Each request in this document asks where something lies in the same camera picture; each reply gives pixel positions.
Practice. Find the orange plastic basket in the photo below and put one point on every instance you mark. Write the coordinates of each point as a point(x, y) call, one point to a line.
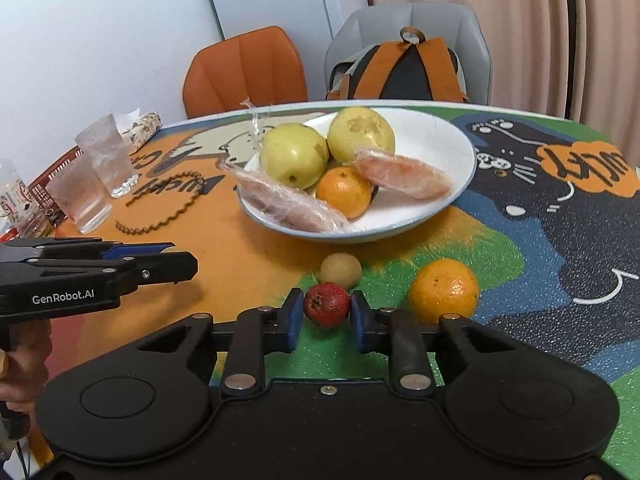
point(50, 170)

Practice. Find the printed glass jar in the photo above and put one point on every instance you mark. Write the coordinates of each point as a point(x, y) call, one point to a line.
point(15, 195)

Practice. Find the small orange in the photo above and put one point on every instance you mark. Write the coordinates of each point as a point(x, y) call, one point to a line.
point(345, 192)
point(442, 290)

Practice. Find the orange padded chair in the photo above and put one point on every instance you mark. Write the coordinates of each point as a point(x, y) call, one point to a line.
point(240, 70)

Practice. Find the clear ribbed glass cup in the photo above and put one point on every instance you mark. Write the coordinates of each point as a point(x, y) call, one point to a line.
point(107, 160)
point(80, 195)

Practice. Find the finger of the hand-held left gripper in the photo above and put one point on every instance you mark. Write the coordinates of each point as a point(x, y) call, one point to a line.
point(140, 250)
point(165, 267)

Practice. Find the white round plate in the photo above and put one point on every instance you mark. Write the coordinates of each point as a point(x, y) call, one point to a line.
point(430, 135)

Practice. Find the orange and black backpack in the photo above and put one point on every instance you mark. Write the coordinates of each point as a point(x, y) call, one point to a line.
point(400, 70)

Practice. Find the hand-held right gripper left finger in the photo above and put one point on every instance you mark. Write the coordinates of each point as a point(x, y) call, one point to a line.
point(292, 325)

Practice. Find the small red fruit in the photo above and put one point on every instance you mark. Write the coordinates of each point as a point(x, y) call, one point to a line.
point(326, 305)

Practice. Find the pomelo segment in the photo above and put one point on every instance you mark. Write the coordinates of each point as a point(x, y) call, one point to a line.
point(290, 202)
point(405, 175)

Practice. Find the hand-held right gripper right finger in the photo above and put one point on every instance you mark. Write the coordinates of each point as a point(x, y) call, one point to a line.
point(360, 325)

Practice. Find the yellow green pear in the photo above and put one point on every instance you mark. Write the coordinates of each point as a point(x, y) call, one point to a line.
point(360, 132)
point(292, 152)

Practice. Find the small brown round fruit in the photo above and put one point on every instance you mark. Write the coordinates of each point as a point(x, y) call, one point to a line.
point(340, 269)

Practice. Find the person's left hand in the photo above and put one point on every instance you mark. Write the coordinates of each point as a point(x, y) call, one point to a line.
point(22, 365)

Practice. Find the grey padded chair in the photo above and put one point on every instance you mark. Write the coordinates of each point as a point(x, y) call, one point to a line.
point(450, 25)

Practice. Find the pink curtain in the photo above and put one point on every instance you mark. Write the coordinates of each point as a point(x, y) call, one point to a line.
point(525, 35)

